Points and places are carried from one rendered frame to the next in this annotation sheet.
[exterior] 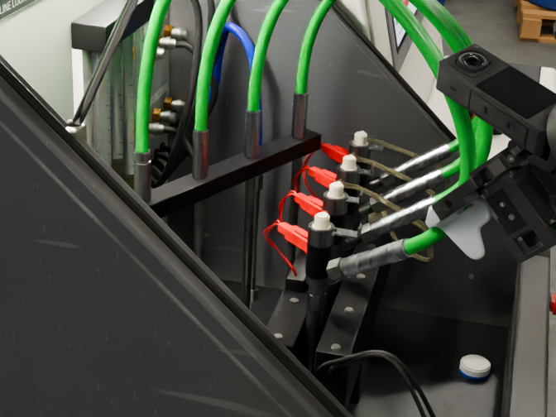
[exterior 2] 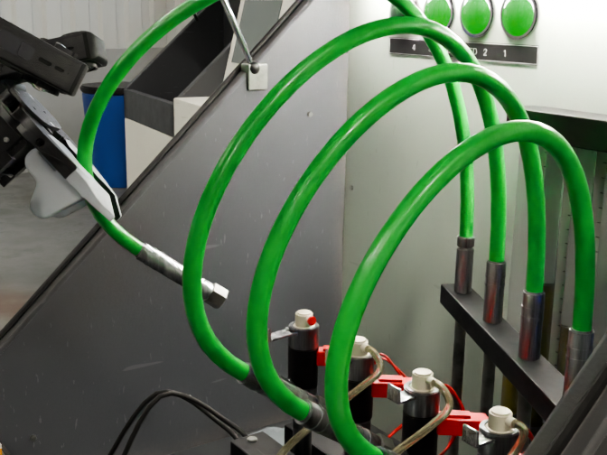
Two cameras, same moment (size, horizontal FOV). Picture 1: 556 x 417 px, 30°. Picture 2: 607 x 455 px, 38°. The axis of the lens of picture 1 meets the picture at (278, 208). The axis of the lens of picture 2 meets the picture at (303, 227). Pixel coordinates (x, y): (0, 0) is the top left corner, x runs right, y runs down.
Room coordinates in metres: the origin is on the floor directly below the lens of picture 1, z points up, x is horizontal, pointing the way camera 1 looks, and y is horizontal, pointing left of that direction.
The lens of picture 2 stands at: (1.49, -0.61, 1.39)
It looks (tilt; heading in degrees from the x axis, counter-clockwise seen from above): 14 degrees down; 133
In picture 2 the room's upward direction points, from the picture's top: 1 degrees clockwise
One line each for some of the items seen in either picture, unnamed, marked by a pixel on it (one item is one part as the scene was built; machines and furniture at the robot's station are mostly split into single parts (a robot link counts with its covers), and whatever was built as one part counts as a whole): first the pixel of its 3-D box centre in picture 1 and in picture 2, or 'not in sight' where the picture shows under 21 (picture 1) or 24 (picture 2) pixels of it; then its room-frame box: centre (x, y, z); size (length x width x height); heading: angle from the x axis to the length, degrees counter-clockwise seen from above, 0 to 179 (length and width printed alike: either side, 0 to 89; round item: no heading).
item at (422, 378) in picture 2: (348, 167); (423, 388); (1.13, -0.08, 1.10); 0.02 x 0.02 x 0.03
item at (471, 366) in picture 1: (475, 366); not in sight; (1.12, -0.27, 0.84); 0.04 x 0.04 x 0.01
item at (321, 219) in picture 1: (321, 226); (304, 327); (0.98, -0.05, 1.10); 0.02 x 0.02 x 0.03
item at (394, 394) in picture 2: (359, 168); (407, 388); (1.13, -0.09, 1.10); 0.03 x 0.02 x 0.01; 77
